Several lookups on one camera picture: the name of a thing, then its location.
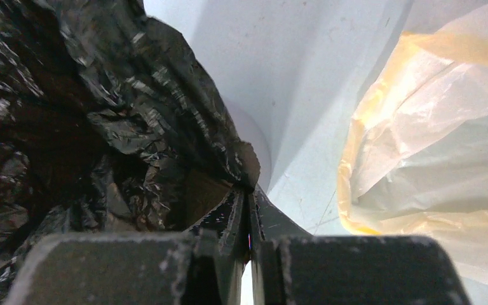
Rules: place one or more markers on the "yellow translucent trash bag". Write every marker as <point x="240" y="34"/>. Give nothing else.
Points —
<point x="416" y="156"/>

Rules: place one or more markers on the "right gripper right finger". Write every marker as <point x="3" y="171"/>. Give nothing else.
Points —
<point x="291" y="266"/>

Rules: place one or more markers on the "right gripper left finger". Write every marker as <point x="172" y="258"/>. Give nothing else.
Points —
<point x="202" y="265"/>

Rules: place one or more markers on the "black plastic trash bag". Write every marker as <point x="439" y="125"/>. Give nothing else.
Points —
<point x="105" y="116"/>

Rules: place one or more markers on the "grey plastic trash bin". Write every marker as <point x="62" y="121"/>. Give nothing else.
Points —
<point x="249" y="131"/>

